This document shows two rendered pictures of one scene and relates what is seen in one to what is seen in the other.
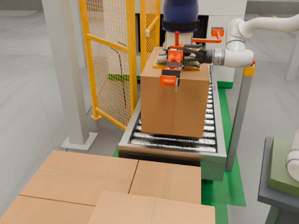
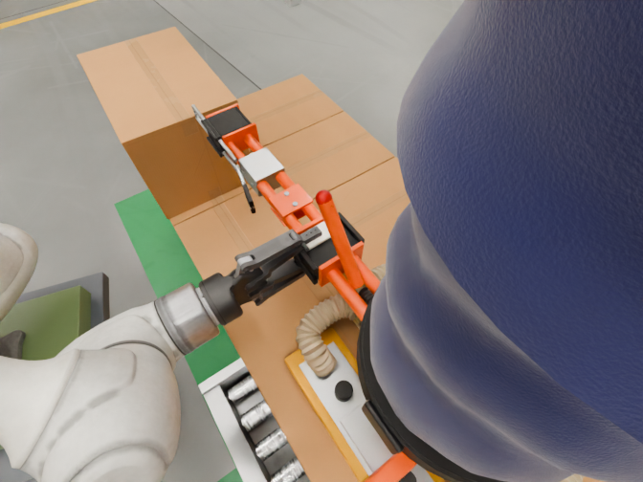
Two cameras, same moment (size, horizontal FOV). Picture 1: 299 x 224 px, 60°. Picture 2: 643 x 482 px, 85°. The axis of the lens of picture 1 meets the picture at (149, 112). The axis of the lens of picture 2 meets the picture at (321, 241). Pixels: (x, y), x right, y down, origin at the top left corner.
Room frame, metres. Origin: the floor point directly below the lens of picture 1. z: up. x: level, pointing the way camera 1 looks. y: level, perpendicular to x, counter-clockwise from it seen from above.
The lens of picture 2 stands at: (1.64, -0.37, 1.70)
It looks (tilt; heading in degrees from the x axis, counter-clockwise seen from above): 57 degrees down; 136
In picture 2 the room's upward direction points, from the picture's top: straight up
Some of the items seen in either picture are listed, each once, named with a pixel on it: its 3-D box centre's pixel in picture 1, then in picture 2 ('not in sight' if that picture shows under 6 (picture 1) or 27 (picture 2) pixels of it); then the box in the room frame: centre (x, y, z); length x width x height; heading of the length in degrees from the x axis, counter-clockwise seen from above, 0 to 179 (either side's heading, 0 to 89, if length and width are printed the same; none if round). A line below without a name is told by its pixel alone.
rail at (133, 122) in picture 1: (151, 86); not in sight; (2.52, -0.01, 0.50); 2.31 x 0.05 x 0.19; 170
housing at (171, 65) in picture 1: (172, 68); (262, 171); (1.21, -0.11, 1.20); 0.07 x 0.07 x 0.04; 81
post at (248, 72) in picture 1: (237, 122); not in sight; (1.79, -0.73, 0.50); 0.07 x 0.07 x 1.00; 80
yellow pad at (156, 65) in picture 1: (163, 56); not in sight; (1.69, -0.10, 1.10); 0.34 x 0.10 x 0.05; 171
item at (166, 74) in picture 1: (168, 77); (232, 129); (1.08, -0.09, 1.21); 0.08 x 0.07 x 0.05; 171
